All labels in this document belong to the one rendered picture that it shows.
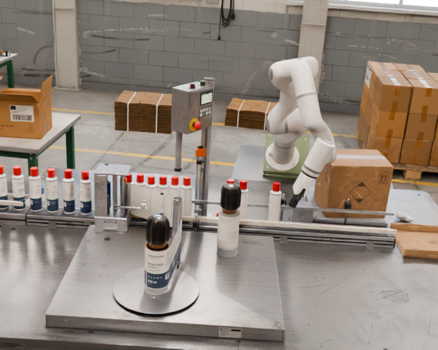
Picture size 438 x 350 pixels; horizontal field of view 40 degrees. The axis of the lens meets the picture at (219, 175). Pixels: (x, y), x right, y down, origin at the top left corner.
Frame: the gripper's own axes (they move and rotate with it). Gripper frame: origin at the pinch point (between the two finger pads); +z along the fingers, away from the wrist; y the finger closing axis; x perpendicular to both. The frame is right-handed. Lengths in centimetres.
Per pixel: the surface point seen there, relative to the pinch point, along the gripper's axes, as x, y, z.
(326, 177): 15.0, -24.4, -9.6
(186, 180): -47.4, 0.8, 9.7
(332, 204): 22.5, -18.9, -0.1
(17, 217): -109, 5, 55
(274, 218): -4.9, 1.5, 9.8
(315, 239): 15.6, 4.8, 10.0
